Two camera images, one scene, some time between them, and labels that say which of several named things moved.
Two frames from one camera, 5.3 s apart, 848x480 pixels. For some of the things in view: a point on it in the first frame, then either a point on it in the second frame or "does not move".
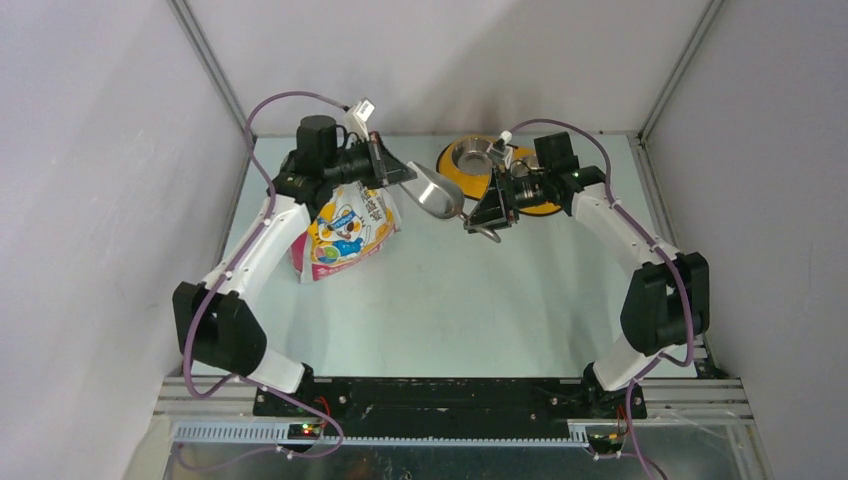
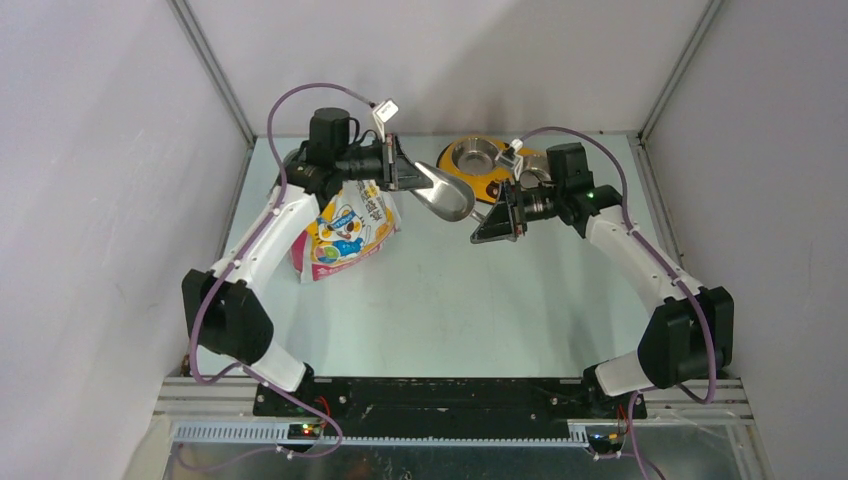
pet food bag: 351,224 does not move
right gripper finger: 490,212 -> 497,225
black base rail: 444,404 does not move
